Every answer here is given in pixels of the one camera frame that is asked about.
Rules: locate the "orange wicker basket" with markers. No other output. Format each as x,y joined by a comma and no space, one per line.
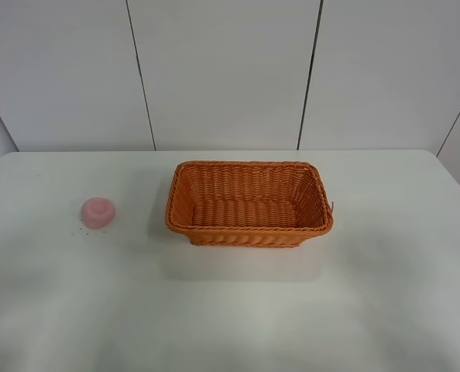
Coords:
248,203

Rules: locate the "pink peach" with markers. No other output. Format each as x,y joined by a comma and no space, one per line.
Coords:
97,212

